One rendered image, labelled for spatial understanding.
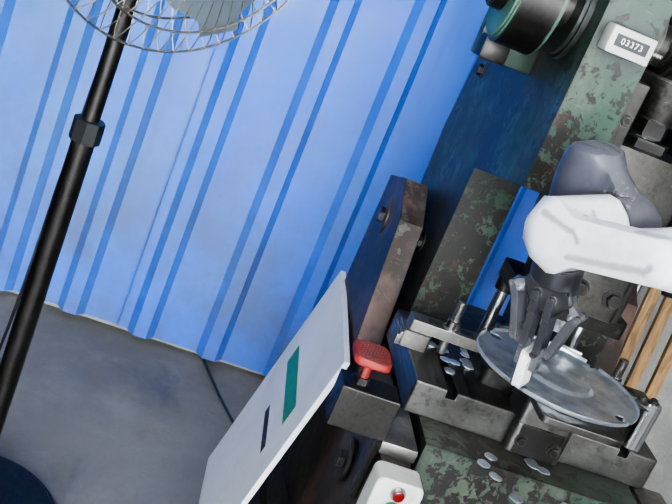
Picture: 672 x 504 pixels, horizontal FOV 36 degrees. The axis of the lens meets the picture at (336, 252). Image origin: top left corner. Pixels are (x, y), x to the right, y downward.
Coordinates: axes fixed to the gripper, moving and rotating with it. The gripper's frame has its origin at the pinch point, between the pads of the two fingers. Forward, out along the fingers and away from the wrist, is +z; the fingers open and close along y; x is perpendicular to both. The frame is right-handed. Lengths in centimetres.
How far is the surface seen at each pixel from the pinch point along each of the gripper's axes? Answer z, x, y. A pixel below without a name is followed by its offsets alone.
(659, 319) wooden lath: 60, 124, -21
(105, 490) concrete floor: 80, -19, -77
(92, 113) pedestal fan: -13, -23, -80
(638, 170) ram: -25.3, 25.9, -3.5
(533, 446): 17.3, 5.0, 3.6
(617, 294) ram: -6.5, 20.6, 2.3
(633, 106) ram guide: -36.3, 21.9, -6.2
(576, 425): 4.2, -0.1, 10.9
